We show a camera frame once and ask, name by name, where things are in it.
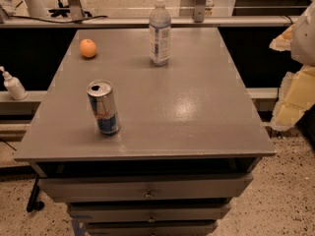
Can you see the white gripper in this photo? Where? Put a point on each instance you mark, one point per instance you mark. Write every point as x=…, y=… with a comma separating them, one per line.
x=305, y=39

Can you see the Red Bull can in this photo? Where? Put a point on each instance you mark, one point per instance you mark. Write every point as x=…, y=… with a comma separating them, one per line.
x=101, y=97

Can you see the grey drawer cabinet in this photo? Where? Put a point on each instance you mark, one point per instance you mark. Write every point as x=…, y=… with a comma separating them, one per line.
x=190, y=117

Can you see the clear plastic water bottle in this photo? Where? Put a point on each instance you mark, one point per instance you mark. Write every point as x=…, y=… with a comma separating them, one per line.
x=160, y=33

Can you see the top grey drawer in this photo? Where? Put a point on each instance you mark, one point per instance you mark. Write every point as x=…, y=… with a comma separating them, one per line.
x=145, y=188

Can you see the grey drawer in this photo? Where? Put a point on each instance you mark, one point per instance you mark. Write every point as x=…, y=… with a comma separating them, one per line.
x=178, y=228
x=145, y=188
x=149, y=213

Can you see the orange fruit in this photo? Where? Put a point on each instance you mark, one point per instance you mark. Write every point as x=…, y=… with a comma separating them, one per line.
x=87, y=48

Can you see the bottom grey drawer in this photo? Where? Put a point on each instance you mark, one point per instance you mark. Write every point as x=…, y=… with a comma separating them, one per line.
x=178, y=228

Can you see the middle grey drawer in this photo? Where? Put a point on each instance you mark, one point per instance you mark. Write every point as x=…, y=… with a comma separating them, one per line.
x=149, y=213

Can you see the white pump dispenser bottle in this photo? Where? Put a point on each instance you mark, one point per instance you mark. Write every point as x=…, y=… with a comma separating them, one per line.
x=13, y=85

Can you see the black caster wheel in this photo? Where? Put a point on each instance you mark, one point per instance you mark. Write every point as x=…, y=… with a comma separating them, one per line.
x=34, y=204

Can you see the grey metal rail frame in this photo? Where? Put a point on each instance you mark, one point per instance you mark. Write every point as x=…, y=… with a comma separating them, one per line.
x=135, y=13

